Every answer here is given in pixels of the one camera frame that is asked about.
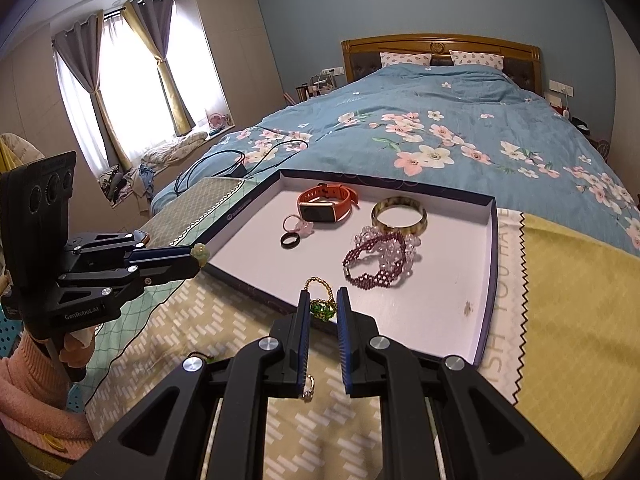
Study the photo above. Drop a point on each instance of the gold bangle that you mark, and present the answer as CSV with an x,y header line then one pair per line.
x,y
400,230

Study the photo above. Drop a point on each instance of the blue perforated basket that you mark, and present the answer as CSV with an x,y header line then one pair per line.
x,y
10,340

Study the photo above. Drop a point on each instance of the orange smart watch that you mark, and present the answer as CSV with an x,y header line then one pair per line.
x,y
325,192

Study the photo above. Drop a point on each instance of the blue floral duvet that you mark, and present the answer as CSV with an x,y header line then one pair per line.
x,y
450,110

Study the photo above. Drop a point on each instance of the pile of mixed clothes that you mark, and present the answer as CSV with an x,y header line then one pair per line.
x,y
125,185

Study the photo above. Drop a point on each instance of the white wall socket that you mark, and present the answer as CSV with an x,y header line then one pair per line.
x,y
332,70
561,87

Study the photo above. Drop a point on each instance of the yellow green printed blanket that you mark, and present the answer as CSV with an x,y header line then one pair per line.
x,y
575,310

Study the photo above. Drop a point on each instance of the wooden headboard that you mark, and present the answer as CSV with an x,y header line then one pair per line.
x,y
390,42

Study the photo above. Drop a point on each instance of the person's left hand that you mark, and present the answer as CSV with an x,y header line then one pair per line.
x,y
81,342

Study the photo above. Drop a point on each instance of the white bedside rack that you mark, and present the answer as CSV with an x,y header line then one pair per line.
x,y
315,85

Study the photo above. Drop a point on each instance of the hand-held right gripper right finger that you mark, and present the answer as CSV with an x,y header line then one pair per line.
x,y
344,350

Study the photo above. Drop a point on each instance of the navy shallow cardboard box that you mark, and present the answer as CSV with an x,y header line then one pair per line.
x,y
425,300

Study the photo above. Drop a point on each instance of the white sheer curtain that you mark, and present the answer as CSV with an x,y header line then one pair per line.
x,y
135,95

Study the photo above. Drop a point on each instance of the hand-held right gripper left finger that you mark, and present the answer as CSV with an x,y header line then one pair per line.
x,y
301,350

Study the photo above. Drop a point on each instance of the small pink fan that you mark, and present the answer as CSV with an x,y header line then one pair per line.
x,y
216,122

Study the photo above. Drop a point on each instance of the white dotted pillow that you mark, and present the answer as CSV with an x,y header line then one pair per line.
x,y
405,59
477,59

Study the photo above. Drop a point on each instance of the crumpled white bedding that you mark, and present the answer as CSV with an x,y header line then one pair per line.
x,y
172,147

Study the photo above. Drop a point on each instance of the person's left forearm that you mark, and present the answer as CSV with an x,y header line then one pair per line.
x,y
30,390

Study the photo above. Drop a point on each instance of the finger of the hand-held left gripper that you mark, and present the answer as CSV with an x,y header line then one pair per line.
x,y
160,252
165,272

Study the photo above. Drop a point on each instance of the grey yellow-lined curtain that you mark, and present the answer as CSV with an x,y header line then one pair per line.
x,y
80,60
155,25

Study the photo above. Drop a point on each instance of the beige built-in wardrobe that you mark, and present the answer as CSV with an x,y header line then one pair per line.
x,y
235,50

